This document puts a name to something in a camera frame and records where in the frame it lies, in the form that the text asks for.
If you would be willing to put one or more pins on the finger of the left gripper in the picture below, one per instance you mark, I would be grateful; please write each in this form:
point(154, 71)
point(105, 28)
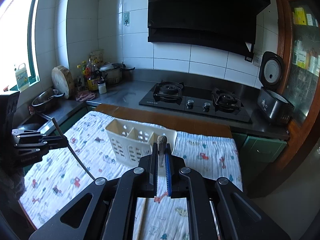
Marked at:
point(56, 142)

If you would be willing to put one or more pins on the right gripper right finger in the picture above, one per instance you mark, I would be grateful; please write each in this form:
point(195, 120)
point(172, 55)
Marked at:
point(168, 168)

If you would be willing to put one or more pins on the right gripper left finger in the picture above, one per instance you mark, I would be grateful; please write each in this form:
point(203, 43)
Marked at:
point(153, 171)

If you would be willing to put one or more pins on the light wooden chopstick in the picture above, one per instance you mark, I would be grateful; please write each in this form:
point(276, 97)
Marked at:
point(141, 218)
point(161, 145)

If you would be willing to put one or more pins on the dark wooden chopstick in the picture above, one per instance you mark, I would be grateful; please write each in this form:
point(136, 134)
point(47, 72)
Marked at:
point(57, 127)

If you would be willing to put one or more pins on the white utensil holder caddy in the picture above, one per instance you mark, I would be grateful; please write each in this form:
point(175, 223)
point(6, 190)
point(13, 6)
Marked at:
point(132, 140)

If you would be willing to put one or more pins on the steel bowl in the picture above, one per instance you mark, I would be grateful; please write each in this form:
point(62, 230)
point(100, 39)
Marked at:
point(46, 100)

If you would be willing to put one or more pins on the pink rag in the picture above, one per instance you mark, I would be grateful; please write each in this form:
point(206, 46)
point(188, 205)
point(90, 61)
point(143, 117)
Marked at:
point(85, 96)

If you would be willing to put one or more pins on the round wooden cutting board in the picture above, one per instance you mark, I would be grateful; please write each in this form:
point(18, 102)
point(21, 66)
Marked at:
point(63, 81)

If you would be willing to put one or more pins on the black gas stove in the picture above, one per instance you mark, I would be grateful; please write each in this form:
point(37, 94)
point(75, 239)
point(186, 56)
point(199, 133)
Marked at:
point(217, 103)

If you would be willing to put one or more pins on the white small jar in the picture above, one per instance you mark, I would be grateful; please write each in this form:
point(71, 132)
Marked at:
point(102, 87)

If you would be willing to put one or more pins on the soy sauce bottle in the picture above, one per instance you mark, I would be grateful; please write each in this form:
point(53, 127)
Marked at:
point(93, 75)

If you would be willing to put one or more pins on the steel pressure cooker pot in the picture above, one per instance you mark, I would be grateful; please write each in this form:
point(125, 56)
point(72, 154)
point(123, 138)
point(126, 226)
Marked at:
point(112, 72)

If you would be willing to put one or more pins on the black rice cooker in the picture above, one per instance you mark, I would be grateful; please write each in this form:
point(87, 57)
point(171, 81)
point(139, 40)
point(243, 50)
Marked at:
point(276, 108)

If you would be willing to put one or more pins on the black range hood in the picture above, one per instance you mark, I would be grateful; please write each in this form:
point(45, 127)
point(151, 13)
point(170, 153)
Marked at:
point(228, 25)

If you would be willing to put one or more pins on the wooden glass cabinet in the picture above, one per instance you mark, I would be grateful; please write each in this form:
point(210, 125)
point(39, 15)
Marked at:
point(298, 45)

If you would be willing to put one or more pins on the white wall socket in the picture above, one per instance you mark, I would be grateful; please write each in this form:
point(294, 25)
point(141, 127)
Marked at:
point(257, 58)

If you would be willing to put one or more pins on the green wall hook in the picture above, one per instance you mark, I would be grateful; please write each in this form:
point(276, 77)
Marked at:
point(126, 18)

